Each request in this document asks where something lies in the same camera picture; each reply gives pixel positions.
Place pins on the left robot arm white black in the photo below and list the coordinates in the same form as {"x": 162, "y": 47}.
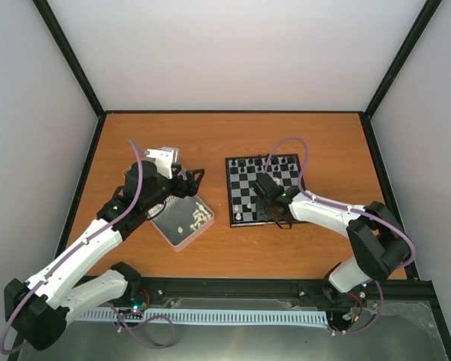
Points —
{"x": 41, "y": 308}

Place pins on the light blue cable duct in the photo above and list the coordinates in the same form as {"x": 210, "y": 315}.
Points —
{"x": 210, "y": 317}

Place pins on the black white chess board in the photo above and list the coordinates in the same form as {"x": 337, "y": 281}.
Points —
{"x": 283, "y": 168}

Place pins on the black frame rail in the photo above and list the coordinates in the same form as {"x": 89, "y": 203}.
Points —
{"x": 305, "y": 293}

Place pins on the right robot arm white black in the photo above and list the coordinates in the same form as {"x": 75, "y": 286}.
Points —
{"x": 379, "y": 244}

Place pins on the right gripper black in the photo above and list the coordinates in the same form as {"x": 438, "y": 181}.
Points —
{"x": 261, "y": 204}

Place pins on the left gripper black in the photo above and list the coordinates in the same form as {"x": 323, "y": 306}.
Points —
{"x": 192, "y": 188}

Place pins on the small circuit board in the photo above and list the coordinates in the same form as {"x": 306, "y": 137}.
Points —
{"x": 137, "y": 310}

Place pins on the pink tin box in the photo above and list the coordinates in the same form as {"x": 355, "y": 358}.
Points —
{"x": 190, "y": 213}

